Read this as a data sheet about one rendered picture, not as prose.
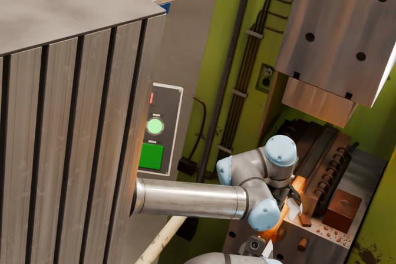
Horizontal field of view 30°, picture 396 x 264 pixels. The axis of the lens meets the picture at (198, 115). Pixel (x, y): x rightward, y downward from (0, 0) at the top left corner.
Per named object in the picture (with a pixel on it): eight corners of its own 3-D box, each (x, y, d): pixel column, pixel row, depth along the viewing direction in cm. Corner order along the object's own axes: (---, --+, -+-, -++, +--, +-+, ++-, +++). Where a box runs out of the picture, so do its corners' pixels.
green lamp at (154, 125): (158, 137, 229) (159, 125, 226) (144, 131, 230) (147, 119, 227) (162, 132, 231) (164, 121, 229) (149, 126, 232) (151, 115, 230)
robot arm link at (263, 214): (78, 187, 144) (291, 203, 164) (69, 152, 152) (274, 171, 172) (63, 230, 150) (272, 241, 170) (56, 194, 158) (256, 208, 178)
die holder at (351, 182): (309, 342, 251) (349, 248, 226) (209, 292, 260) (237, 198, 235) (351, 245, 295) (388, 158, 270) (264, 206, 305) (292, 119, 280)
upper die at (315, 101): (343, 128, 214) (353, 102, 209) (280, 103, 220) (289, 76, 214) (376, 71, 248) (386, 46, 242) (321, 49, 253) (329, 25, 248)
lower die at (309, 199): (310, 218, 234) (318, 198, 229) (253, 192, 239) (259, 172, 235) (345, 154, 267) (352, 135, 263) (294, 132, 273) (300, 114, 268)
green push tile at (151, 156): (159, 170, 230) (163, 146, 229) (136, 166, 229) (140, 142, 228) (159, 169, 232) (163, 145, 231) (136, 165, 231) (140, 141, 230)
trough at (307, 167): (302, 195, 232) (303, 191, 231) (287, 188, 233) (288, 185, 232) (338, 132, 265) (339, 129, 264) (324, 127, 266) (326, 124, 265)
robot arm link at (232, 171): (227, 184, 170) (271, 171, 172) (213, 154, 179) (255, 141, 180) (230, 207, 175) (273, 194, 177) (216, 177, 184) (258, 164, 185)
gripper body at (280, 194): (254, 205, 198) (255, 185, 188) (267, 180, 202) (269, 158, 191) (280, 217, 196) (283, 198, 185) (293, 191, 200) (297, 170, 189)
